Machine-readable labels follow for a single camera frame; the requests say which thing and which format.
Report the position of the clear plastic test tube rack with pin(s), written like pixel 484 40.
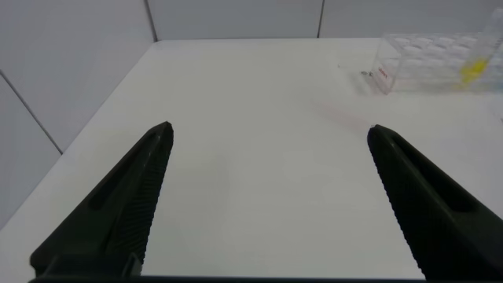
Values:
pixel 424 63

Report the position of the test tube with yellow pigment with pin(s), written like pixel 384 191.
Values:
pixel 476 65

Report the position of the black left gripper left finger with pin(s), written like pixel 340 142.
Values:
pixel 118 204

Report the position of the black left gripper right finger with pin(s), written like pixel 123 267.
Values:
pixel 436 212

